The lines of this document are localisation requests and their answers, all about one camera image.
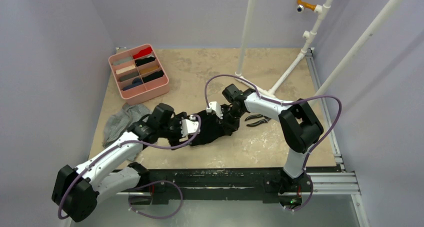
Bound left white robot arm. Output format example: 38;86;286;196
51;103;203;222

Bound black underwear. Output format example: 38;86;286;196
189;110;231;147

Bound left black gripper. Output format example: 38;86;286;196
158;112;191;149

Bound dark grey rolled garment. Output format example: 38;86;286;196
119;71;140;82

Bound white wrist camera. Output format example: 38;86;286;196
180;115;200;138
205;101;224;120

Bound grey striped underwear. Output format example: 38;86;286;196
102;103;151;149

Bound red rolled garment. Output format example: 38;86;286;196
132;47;153;59

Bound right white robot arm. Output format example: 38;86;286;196
222;84;324;191

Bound black handled pliers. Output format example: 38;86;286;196
244;114;273;128

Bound pink divided organizer tray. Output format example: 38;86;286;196
108;43;170;105

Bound aluminium rail frame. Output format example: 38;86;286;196
61;47;370;227

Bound black rolled garment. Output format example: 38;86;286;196
142;70;165;83
134;56;156;67

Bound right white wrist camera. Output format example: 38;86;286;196
205;101;224;120

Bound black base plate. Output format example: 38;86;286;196
116;167;314;206

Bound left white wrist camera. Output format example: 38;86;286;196
180;115;200;138

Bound beige rolled garment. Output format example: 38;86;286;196
115;64;136;75

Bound black rolled garment lower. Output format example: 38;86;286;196
142;70;165;83

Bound black rolled garment upper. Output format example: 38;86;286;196
134;56;156;67

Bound orange mounted camera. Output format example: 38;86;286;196
296;0;317;13

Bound navy rolled garment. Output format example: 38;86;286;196
122;78;143;91

